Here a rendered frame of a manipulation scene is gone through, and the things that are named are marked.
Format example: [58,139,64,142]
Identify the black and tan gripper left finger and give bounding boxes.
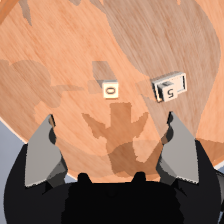
[3,114,68,224]

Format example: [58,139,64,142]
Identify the beige cube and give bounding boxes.
[102,80,119,98]
[157,81,177,102]

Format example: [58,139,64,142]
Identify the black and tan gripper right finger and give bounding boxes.
[156,111,221,224]

